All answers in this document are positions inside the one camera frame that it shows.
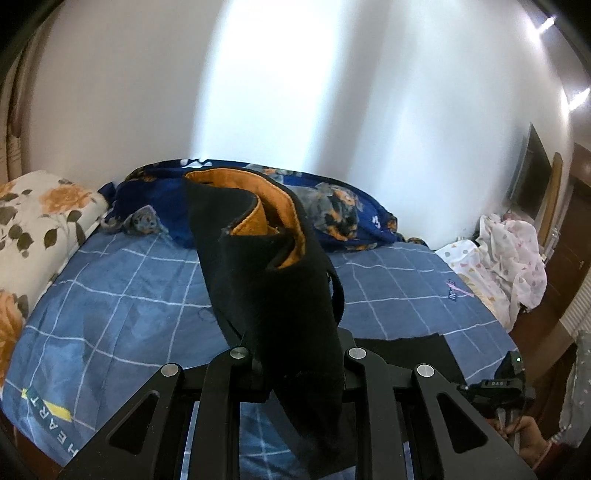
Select dark wall panel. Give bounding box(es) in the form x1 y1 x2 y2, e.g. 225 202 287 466
508 124 553 223

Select blue dog print blanket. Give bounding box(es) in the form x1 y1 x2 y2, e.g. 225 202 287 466
98 158 428 253

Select brown wooden door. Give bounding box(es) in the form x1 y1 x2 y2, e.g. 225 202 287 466
537 143 591 333

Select white polka dot cloth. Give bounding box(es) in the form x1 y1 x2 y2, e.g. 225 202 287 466
435 213 548 332

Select white floral pillow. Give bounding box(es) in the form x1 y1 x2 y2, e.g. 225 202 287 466
0 171 109 391

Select person's right hand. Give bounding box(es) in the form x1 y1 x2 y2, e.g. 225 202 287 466
487 414 554 469

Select grey dotted cloth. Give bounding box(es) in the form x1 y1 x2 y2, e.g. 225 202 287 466
558 330 591 449

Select blue checked bedsheet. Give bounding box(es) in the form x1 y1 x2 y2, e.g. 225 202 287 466
0 228 519 480

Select black pants with orange lining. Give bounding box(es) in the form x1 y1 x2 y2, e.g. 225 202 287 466
184 168 467 478

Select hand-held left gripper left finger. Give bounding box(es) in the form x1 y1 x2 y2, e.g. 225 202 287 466
58 346 269 480

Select beige floral curtain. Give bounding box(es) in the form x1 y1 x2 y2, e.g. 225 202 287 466
0 46 44 185

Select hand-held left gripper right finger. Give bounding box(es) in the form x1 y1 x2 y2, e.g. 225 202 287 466
338 328 540 480

